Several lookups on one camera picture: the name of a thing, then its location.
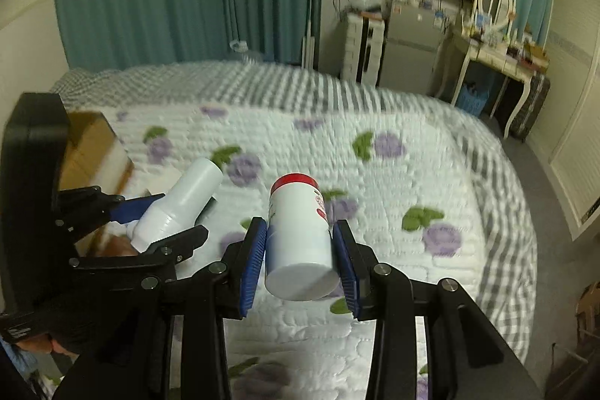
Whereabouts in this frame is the white cylindrical bottle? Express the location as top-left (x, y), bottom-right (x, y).
top-left (127, 157), bottom-right (223, 253)

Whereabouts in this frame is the white bottle red cap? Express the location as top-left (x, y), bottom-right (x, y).
top-left (264, 172), bottom-right (340, 301)

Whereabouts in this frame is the person's left hand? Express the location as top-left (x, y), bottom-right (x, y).
top-left (16, 334), bottom-right (77, 357)

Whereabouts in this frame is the brown cardboard box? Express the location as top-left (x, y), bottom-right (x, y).
top-left (58, 111), bottom-right (135, 258)

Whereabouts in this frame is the grey checkered bed sheet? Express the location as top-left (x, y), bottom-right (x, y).
top-left (51, 61), bottom-right (537, 360)

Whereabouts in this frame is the white floral quilted blanket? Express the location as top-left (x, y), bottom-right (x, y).
top-left (99, 101), bottom-right (489, 400)

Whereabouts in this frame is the clear water jug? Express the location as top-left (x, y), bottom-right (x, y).
top-left (229, 40), bottom-right (263, 64)

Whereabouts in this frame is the white louvered wardrobe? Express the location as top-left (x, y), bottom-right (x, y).
top-left (528, 0), bottom-right (599, 241)

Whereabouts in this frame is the dark suitcase by wardrobe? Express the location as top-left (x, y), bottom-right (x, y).
top-left (505, 72), bottom-right (551, 142)

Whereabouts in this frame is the white mop pole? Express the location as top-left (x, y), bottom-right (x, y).
top-left (302, 0), bottom-right (314, 69)

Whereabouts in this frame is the blue basket under table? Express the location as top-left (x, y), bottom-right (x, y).
top-left (457, 82), bottom-right (489, 118)

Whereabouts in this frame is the white suitcase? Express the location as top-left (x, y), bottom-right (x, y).
top-left (340, 13), bottom-right (386, 86)

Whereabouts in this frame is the white dressing table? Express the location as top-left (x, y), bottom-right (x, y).
top-left (435, 27), bottom-right (536, 139)

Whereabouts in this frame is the silver mini fridge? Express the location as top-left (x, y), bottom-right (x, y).
top-left (378, 1), bottom-right (447, 95)

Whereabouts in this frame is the oval vanity mirror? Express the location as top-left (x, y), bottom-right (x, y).
top-left (472, 0), bottom-right (516, 31)

